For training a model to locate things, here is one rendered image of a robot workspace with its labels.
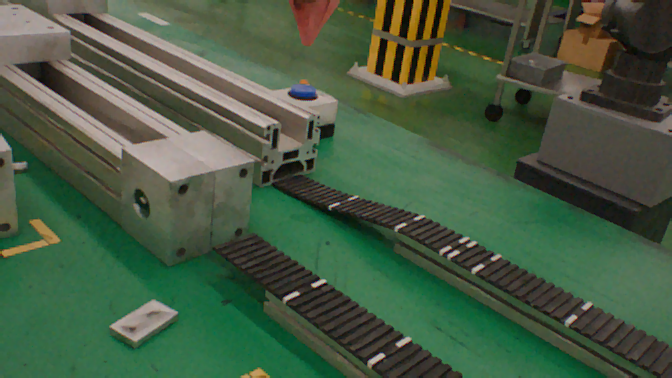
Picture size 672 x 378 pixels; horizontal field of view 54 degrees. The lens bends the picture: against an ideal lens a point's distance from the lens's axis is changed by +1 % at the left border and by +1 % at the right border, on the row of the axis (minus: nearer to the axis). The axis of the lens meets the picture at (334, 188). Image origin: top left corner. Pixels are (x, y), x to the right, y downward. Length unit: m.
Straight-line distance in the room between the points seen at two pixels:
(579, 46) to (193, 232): 5.22
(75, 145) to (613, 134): 0.73
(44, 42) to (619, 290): 0.79
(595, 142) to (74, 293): 0.75
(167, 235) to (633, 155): 0.67
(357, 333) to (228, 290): 0.15
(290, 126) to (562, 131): 0.43
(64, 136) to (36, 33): 0.21
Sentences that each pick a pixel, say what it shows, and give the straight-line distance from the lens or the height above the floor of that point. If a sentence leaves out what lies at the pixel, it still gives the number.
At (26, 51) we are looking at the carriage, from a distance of 0.98.
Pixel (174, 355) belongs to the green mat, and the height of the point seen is 0.78.
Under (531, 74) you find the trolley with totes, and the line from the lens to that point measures 3.73.
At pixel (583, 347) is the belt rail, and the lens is 0.66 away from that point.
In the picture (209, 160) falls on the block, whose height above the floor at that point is 0.87.
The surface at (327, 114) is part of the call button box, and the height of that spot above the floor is 0.82.
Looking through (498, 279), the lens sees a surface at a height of 0.81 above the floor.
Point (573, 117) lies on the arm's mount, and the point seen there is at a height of 0.87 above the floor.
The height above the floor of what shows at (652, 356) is 0.81.
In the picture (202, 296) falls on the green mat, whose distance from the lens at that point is 0.63.
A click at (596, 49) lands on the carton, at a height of 0.17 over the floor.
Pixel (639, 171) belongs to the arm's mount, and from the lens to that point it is 1.03.
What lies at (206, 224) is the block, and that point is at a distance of 0.67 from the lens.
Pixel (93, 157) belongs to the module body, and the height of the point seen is 0.84.
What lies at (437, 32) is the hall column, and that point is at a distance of 4.17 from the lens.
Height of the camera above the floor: 1.15
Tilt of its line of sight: 26 degrees down
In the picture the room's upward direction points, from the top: 8 degrees clockwise
